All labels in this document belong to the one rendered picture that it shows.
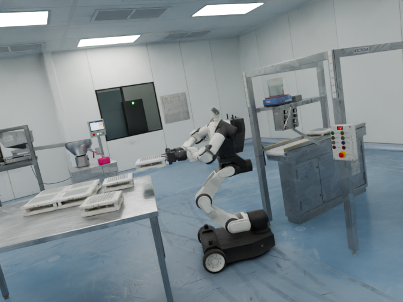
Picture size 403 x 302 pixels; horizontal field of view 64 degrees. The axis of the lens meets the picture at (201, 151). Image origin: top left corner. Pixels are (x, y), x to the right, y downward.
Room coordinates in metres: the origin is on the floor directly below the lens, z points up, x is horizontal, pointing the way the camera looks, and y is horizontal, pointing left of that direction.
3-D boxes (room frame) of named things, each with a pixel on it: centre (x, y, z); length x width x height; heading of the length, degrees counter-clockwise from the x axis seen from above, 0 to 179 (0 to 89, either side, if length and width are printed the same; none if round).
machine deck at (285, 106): (3.26, -0.94, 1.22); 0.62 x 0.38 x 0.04; 121
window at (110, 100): (7.58, 1.46, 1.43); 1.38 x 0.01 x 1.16; 116
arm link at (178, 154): (2.67, 0.22, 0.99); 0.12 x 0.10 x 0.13; 86
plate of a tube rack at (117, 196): (2.13, 0.72, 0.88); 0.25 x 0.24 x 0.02; 4
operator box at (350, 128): (2.31, -1.04, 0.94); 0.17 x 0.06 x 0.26; 31
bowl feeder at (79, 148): (4.70, 1.68, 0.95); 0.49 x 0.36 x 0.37; 116
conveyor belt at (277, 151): (3.44, -1.28, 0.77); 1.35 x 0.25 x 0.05; 121
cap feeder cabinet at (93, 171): (4.67, 1.62, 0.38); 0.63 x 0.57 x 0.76; 116
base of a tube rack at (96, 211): (2.13, 0.72, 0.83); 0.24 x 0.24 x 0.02; 4
